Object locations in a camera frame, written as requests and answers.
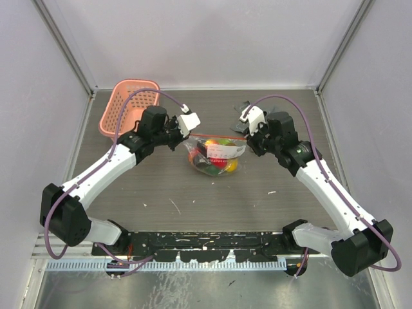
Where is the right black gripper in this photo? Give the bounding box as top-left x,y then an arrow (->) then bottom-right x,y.
245,120 -> 281,156

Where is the pink plastic basket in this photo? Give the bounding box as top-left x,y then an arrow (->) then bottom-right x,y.
98,79 -> 160,139

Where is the yellow pear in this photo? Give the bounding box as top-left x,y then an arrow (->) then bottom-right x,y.
225,158 -> 239,173

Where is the green apple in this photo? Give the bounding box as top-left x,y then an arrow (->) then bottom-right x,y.
218,138 -> 232,145

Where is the clear zip top bag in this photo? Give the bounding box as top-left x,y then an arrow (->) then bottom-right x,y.
183,134 -> 247,177

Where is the red apple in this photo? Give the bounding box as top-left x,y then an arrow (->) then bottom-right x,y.
210,158 -> 228,169

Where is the dark green avocado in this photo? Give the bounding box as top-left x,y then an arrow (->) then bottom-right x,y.
203,165 -> 221,176

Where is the dark purple mangosteen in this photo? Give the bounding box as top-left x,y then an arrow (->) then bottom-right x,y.
196,142 -> 207,156

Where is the red yellow mango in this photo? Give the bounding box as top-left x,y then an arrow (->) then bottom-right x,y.
204,139 -> 219,147

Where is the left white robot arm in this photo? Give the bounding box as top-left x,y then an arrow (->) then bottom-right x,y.
40,105 -> 200,259

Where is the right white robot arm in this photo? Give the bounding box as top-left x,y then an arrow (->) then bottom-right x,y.
239,107 -> 393,277

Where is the grey cloth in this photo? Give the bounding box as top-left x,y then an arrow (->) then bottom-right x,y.
230,100 -> 284,135

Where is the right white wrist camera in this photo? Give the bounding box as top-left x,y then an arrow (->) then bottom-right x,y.
239,106 -> 266,136

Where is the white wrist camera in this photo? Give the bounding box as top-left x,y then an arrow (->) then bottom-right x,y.
239,106 -> 266,136
177,104 -> 201,138

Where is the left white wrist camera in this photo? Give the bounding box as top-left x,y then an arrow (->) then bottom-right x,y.
177,104 -> 201,138

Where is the left aluminium frame post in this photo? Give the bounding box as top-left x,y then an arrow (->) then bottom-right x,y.
31,0 -> 98,97

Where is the aluminium frame post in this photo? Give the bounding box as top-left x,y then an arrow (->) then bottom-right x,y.
31,0 -> 98,97
317,0 -> 377,94

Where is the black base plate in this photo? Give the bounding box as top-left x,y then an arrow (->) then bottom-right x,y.
104,232 -> 304,263

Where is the slotted cable duct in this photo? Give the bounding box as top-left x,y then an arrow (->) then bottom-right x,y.
45,257 -> 287,272

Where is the right aluminium frame post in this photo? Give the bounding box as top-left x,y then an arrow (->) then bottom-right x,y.
317,0 -> 377,94

